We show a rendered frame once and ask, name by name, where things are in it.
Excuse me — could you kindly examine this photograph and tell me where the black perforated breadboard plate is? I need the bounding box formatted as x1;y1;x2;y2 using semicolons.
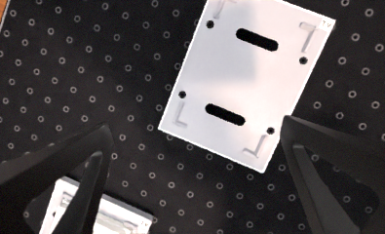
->
0;0;385;234

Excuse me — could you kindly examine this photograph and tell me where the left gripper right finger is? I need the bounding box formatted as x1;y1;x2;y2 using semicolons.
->
280;115;385;234

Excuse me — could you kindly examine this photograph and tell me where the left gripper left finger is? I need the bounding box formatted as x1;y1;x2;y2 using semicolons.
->
0;123;114;234

